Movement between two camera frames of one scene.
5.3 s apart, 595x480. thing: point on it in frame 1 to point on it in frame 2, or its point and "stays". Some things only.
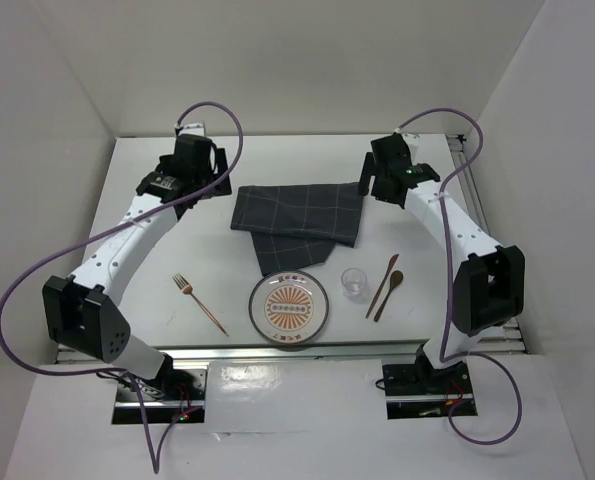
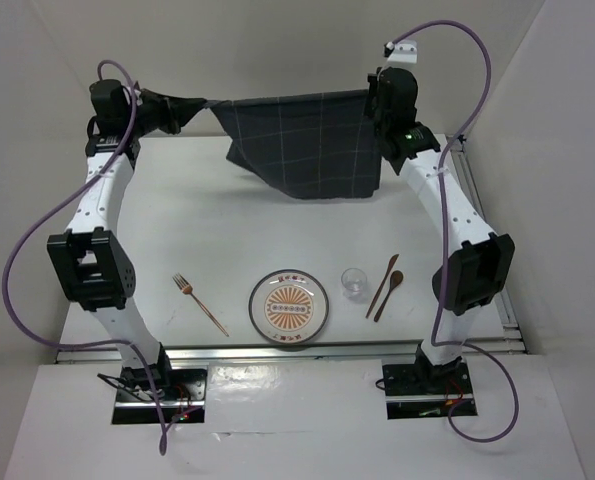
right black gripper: x=370 y=169 to x=374 y=78
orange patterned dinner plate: x=289 y=307 stays
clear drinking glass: x=354 y=280 stays
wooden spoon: x=395 y=280 stays
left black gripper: x=218 y=189 to x=161 y=103
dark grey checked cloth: x=297 y=225 to x=306 y=146
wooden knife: x=381 y=284 stays
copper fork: x=186 y=288 stays
